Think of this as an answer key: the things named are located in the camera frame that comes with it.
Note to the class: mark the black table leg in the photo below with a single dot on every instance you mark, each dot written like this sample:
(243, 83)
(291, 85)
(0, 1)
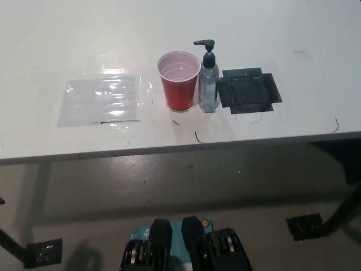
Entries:
(341, 209)
(11, 245)

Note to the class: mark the clear soap pump bottle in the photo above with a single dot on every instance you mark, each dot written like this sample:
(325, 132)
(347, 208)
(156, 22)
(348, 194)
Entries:
(209, 84)

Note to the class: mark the black teal robot torso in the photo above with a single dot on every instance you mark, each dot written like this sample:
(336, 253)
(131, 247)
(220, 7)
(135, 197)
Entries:
(183, 248)

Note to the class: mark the black tape square patch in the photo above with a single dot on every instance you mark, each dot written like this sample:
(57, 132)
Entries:
(248, 90)

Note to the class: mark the red plastic cup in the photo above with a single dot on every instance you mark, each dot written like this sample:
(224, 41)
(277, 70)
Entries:
(179, 93)

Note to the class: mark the clear plastic sheet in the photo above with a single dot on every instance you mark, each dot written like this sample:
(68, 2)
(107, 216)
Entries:
(101, 98)

